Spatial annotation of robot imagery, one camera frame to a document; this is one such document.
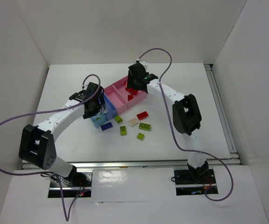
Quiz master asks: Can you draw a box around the red curved lego brick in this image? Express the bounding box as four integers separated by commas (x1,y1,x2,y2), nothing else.
125,88,138,95

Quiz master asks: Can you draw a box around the small red lego brick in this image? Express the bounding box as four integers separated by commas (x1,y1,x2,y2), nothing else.
127,95,134,101

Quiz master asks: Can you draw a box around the red 2x4 lego brick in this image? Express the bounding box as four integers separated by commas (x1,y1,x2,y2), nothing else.
137,111,149,120

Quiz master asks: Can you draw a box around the green curved lego upside-down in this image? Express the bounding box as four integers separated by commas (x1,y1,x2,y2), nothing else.
119,126,127,136

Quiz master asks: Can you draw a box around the green 2x4 lego brick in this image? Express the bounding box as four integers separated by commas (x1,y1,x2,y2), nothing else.
138,123,152,131

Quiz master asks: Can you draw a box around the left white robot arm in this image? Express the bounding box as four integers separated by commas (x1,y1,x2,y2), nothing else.
19,82,105,186

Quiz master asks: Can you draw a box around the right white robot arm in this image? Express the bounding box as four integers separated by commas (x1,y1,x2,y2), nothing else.
127,61,208,180

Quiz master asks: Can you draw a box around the light blue container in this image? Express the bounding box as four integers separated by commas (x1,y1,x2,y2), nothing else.
91,115,106,128

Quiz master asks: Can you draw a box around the dark blue container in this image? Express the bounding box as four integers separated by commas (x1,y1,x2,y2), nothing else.
103,94,117,121

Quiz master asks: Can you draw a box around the large pink container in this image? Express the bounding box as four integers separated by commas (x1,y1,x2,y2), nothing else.
112,76,147,109

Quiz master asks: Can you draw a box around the purple 2x4 lego brick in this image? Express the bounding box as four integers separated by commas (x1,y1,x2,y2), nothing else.
100,122,113,131

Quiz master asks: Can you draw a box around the green lego near blue box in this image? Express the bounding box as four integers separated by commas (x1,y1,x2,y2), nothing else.
114,115,123,124

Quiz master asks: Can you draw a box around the narrow pink container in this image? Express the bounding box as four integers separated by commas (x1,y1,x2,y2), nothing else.
104,85,128,114

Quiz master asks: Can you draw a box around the white lego brick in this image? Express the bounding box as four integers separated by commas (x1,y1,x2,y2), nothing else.
129,118,139,127

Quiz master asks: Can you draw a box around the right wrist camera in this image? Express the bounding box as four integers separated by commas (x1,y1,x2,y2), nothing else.
136,60,148,70

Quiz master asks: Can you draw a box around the front aluminium rail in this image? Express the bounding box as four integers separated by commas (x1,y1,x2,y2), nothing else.
22,159,241,169

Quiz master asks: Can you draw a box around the aluminium rail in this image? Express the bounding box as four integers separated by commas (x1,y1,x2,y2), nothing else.
22,159,241,169
204,64,240,163

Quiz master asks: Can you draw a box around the right side aluminium rail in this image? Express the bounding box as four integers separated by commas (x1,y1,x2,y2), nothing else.
204,64,240,163

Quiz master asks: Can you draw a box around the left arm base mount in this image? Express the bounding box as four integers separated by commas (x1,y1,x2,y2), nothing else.
48,171,93,198

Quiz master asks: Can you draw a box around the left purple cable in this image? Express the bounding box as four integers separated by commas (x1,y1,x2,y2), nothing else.
0,74,102,222

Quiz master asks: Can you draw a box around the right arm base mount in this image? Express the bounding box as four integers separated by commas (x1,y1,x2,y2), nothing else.
171,169,218,196

